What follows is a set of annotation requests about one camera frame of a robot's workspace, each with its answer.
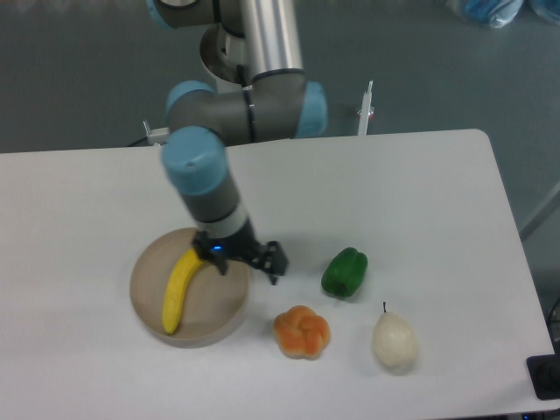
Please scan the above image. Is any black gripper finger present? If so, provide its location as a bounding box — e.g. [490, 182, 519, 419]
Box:
[248, 241, 289, 285]
[192, 231, 228, 276]

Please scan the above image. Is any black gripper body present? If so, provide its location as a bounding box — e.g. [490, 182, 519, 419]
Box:
[200, 219, 261, 261]

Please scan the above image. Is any yellow banana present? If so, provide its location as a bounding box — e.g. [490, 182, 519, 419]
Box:
[161, 248, 205, 335]

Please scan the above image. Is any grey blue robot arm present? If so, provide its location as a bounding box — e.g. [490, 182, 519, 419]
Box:
[148, 1, 328, 282]

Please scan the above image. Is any beige round plate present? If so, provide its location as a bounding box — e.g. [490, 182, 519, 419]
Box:
[129, 227, 250, 347]

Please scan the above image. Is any green bell pepper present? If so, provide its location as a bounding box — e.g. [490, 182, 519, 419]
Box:
[321, 247, 368, 298]

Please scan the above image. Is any orange knotted bread roll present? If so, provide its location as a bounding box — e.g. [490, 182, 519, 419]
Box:
[273, 305, 331, 360]

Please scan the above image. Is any white pear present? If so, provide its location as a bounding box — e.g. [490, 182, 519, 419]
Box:
[372, 302, 419, 374]

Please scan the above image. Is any grey metal table leg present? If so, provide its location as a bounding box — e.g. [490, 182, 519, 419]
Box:
[518, 182, 559, 242]

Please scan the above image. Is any black device at table edge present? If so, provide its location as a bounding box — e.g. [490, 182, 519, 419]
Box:
[526, 354, 559, 401]

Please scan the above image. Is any blue plastic bag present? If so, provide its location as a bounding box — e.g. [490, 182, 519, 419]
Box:
[444, 0, 559, 29]

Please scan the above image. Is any white left support bracket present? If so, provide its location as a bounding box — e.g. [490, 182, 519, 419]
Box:
[143, 120, 170, 145]

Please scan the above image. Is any white support bracket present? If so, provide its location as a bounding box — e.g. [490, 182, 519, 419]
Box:
[357, 80, 375, 137]
[143, 120, 170, 145]

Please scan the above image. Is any white right support bracket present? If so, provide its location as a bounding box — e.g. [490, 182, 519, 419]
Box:
[357, 80, 375, 137]

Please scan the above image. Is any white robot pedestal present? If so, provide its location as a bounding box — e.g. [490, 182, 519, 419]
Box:
[199, 24, 251, 94]

